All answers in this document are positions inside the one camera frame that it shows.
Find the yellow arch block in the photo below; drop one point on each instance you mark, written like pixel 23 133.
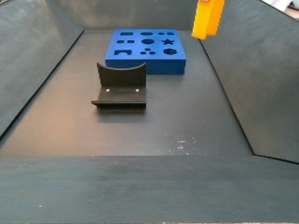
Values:
pixel 207 18

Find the black curved fixture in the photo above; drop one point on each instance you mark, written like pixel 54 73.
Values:
pixel 122 87

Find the blue shape sorter board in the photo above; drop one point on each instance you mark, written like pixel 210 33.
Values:
pixel 155 47

